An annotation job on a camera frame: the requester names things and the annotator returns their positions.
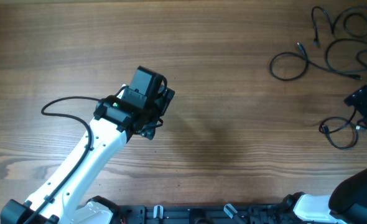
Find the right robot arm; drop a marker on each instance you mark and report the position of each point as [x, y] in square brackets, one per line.
[348, 202]

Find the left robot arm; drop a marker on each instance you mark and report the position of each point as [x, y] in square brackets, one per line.
[136, 109]

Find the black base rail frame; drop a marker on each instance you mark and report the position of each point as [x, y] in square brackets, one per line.
[252, 214]

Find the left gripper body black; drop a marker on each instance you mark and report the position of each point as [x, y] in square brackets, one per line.
[157, 108]

